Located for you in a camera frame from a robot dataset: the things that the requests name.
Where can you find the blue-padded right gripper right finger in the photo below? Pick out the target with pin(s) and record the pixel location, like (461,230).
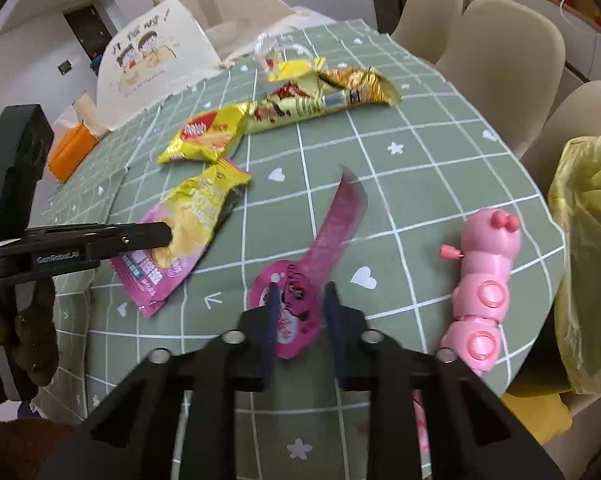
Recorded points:
(345,326)

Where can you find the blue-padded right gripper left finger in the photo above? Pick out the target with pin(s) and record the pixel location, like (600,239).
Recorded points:
(270,313)

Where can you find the pink spoon-shaped candy wrapper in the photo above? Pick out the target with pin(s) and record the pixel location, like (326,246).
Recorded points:
(300,282)

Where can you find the pink potato chips packet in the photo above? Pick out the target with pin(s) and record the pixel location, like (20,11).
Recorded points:
(193,211)

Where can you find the yellow nabati snack packet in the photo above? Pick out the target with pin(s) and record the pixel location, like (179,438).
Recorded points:
(208,136)

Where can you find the gold noodle wrapper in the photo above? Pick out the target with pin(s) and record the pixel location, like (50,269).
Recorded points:
(319,93)

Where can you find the yellow trash bag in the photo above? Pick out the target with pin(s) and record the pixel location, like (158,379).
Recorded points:
(575,203)

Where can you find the gloved left hand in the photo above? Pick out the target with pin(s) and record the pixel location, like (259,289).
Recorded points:
(29,335)

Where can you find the orange tissue box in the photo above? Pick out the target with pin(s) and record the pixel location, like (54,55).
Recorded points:
(76,144)

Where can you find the green grid tablecloth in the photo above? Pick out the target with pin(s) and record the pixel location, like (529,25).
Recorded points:
(426,165)

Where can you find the pink caterpillar toy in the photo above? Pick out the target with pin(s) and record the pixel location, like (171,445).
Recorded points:
(490,242)

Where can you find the yellow seat cushion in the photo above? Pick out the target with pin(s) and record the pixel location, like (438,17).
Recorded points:
(545,417)

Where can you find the white yellow gift box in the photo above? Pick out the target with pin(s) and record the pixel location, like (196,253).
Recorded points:
(280,58)

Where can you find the white mesh food cover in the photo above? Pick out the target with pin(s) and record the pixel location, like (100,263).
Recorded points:
(176,44)

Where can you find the beige chair middle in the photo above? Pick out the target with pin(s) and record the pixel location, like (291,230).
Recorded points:
(508,61)

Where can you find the beige chair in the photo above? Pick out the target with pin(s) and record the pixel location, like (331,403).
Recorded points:
(508,61)
(425,27)
(578,115)

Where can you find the beige chair near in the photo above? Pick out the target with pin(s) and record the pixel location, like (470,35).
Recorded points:
(578,115)

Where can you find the beige chair far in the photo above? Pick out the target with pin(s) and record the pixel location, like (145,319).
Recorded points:
(425,27)

